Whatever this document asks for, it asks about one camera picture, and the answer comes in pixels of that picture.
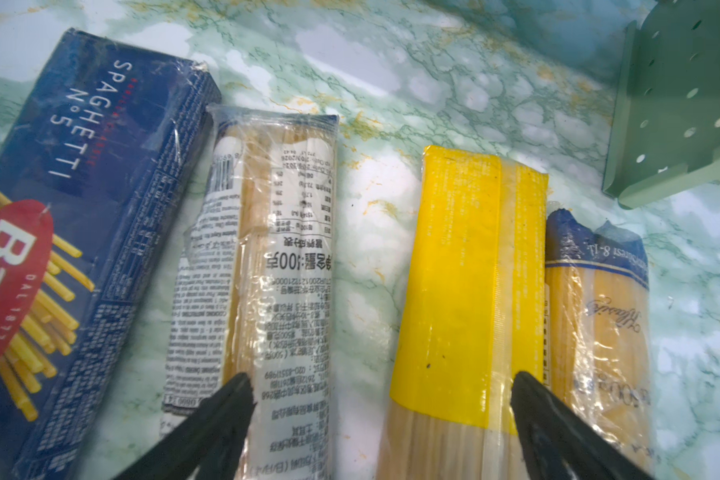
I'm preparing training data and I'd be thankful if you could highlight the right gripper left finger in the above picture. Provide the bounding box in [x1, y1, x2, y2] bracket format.
[117, 373, 255, 479]

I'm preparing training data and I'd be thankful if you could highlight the green wooden shelf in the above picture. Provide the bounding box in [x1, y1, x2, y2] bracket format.
[602, 0, 720, 209]

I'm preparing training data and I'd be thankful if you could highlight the blue clear spaghetti bag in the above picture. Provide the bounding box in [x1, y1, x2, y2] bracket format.
[545, 209, 657, 473]

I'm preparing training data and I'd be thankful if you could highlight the clear white label spaghetti bag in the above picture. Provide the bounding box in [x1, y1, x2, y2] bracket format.
[160, 105, 339, 479]

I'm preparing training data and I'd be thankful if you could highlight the blue Barilla spaghetti box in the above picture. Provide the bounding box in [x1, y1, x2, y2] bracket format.
[0, 29, 221, 479]

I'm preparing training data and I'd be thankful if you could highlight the yellow spaghetti bag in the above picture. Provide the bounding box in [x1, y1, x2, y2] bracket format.
[376, 145, 548, 479]

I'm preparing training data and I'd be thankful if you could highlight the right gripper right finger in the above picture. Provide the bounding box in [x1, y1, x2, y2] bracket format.
[510, 371, 651, 480]

